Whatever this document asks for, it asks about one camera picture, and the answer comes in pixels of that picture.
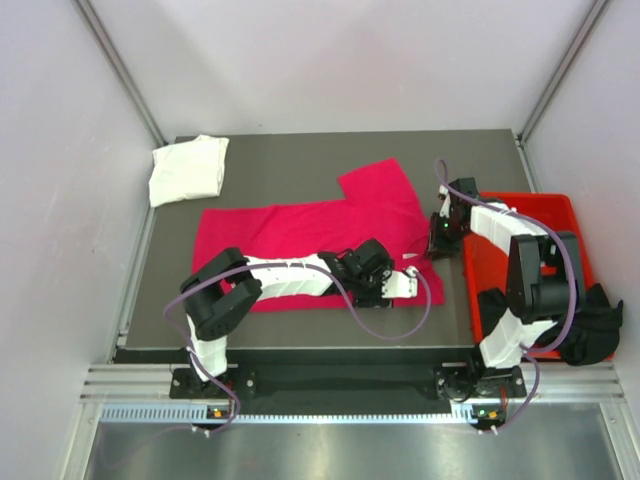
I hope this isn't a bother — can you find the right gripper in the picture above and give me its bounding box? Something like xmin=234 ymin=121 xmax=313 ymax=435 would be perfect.
xmin=424 ymin=212 xmax=472 ymax=261

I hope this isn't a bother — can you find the pink t-shirt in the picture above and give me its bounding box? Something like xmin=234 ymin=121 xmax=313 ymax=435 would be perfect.
xmin=192 ymin=159 xmax=445 ymax=307

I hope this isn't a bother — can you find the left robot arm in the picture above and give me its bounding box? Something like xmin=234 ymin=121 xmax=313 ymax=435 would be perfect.
xmin=181 ymin=239 xmax=400 ymax=397

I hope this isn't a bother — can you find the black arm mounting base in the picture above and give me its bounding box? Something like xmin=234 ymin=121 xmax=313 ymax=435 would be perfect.
xmin=169 ymin=362 xmax=526 ymax=415

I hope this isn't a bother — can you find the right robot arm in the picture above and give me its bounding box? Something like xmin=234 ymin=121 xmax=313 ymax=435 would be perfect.
xmin=426 ymin=195 xmax=586 ymax=396

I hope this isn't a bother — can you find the red plastic bin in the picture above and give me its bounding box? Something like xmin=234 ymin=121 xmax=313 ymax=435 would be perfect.
xmin=463 ymin=192 xmax=597 ymax=360

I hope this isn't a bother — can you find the black t-shirt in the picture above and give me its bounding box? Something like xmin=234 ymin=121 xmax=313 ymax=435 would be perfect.
xmin=477 ymin=283 xmax=624 ymax=366

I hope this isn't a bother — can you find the folded white t-shirt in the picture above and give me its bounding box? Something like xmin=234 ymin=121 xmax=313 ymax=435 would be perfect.
xmin=148 ymin=135 xmax=230 ymax=208

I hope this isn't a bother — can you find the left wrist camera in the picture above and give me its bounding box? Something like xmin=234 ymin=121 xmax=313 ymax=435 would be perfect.
xmin=381 ymin=266 xmax=419 ymax=299

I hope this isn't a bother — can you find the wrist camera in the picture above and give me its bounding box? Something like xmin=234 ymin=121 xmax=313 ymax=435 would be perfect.
xmin=381 ymin=266 xmax=419 ymax=299
xmin=438 ymin=177 xmax=478 ymax=219

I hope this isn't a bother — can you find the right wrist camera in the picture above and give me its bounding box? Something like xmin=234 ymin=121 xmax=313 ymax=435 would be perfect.
xmin=438 ymin=177 xmax=478 ymax=219

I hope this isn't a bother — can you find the slotted grey cable duct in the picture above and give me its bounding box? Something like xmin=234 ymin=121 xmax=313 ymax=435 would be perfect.
xmin=100 ymin=403 xmax=500 ymax=425

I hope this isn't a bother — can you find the right aluminium frame post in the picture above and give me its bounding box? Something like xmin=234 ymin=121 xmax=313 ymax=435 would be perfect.
xmin=516 ymin=0 xmax=612 ymax=149

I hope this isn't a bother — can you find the aluminium frame post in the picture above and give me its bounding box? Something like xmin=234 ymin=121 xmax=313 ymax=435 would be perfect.
xmin=516 ymin=0 xmax=612 ymax=149
xmin=71 ymin=0 xmax=166 ymax=147

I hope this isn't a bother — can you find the left aluminium frame post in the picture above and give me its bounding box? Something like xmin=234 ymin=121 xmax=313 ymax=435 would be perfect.
xmin=71 ymin=0 xmax=166 ymax=147

